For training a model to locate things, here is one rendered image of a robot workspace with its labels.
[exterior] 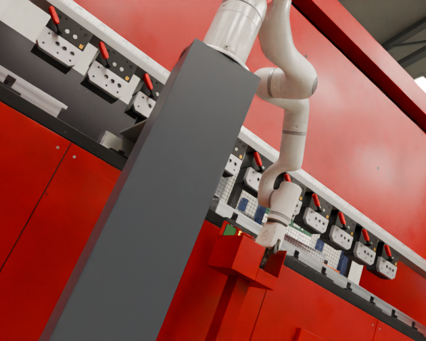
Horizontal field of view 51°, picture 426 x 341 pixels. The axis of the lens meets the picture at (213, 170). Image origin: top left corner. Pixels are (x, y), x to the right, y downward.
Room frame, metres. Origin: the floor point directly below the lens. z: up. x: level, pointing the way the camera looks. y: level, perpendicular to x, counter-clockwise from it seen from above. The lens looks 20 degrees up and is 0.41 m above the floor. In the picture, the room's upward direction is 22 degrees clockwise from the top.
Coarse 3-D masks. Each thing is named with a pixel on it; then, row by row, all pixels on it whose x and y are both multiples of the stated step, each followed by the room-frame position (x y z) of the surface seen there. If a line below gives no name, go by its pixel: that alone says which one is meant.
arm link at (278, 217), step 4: (268, 212) 1.59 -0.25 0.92; (272, 212) 1.56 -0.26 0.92; (276, 212) 1.55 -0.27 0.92; (268, 216) 1.58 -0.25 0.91; (272, 216) 1.56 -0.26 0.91; (276, 216) 1.55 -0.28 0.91; (280, 216) 1.55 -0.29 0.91; (284, 216) 1.55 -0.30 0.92; (276, 220) 1.56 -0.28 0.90; (280, 220) 1.55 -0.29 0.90; (284, 220) 1.55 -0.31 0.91; (288, 220) 1.56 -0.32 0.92; (284, 224) 1.57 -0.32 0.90; (288, 224) 1.57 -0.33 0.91
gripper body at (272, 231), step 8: (264, 224) 1.61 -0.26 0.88; (272, 224) 1.57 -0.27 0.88; (280, 224) 1.55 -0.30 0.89; (264, 232) 1.59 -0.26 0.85; (272, 232) 1.55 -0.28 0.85; (280, 232) 1.55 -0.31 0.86; (256, 240) 1.62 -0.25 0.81; (264, 240) 1.57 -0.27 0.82; (272, 240) 1.54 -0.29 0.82; (280, 240) 1.55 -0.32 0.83
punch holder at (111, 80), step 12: (108, 48) 1.49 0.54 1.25; (96, 60) 1.48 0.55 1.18; (120, 60) 1.52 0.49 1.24; (96, 72) 1.49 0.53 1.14; (108, 72) 1.50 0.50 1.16; (120, 72) 1.53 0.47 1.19; (132, 72) 1.54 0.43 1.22; (84, 84) 1.54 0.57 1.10; (96, 84) 1.50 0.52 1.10; (108, 84) 1.51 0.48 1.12; (120, 84) 1.53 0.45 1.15; (108, 96) 1.56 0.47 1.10; (120, 96) 1.54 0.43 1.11
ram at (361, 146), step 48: (48, 0) 1.37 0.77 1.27; (96, 0) 1.43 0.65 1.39; (144, 0) 1.50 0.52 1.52; (192, 0) 1.58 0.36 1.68; (144, 48) 1.54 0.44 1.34; (336, 48) 1.97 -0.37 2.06; (336, 96) 2.02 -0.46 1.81; (384, 96) 2.18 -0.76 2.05; (336, 144) 2.07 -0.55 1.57; (384, 144) 2.23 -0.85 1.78; (336, 192) 2.11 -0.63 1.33; (384, 192) 2.28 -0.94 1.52; (384, 240) 2.33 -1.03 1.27
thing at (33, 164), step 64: (0, 128) 1.31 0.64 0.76; (0, 192) 1.35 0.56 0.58; (64, 192) 1.43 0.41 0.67; (0, 256) 1.40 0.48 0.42; (64, 256) 1.48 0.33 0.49; (192, 256) 1.68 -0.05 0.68; (0, 320) 1.44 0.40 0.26; (192, 320) 1.73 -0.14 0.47; (256, 320) 1.86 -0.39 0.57; (320, 320) 2.03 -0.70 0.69
